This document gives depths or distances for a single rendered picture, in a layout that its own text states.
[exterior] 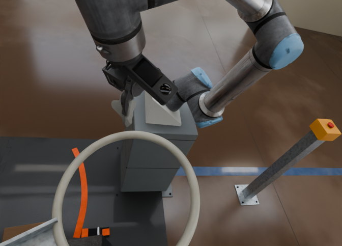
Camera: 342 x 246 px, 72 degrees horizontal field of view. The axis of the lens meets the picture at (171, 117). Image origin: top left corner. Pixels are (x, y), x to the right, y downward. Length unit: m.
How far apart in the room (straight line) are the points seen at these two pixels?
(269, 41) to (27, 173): 1.95
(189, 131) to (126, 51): 1.10
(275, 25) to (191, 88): 0.61
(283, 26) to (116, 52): 0.60
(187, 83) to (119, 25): 0.99
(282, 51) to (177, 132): 0.81
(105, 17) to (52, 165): 1.93
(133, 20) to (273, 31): 0.57
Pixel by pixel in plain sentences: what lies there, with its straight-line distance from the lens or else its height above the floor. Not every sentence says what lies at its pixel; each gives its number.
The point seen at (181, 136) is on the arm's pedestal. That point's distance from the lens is 1.46.
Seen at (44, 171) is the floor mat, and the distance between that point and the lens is 2.21.
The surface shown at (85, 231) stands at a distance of 1.94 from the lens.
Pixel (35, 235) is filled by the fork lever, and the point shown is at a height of 1.07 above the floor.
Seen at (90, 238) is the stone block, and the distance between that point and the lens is 1.39.
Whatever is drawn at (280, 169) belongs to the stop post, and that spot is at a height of 0.58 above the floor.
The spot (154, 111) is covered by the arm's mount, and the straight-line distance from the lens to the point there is 1.35.
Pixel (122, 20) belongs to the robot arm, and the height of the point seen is 1.76.
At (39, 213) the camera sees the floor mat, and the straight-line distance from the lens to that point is 2.07.
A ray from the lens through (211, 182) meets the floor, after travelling 2.37.
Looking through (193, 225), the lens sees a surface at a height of 1.23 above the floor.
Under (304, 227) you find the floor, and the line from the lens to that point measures 2.73.
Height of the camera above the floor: 1.94
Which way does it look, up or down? 47 degrees down
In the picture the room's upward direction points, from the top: 22 degrees clockwise
